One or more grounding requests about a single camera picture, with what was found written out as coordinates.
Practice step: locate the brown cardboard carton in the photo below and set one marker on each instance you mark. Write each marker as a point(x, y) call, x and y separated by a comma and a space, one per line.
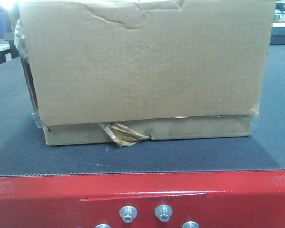
point(125, 71)

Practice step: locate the dark conveyor belt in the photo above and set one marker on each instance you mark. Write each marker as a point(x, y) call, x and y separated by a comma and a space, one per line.
point(23, 151)

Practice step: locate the silver bolt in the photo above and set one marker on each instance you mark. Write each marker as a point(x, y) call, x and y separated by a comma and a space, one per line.
point(163, 212)
point(102, 226)
point(128, 214)
point(190, 224)

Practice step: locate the silver bolt lower left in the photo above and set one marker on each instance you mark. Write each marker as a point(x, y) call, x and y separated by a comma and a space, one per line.
point(102, 226)

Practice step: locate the silver bolt lower right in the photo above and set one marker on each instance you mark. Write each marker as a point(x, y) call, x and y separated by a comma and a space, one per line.
point(190, 224)

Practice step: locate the red conveyor frame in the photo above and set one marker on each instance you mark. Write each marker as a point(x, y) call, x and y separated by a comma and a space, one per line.
point(249, 199)

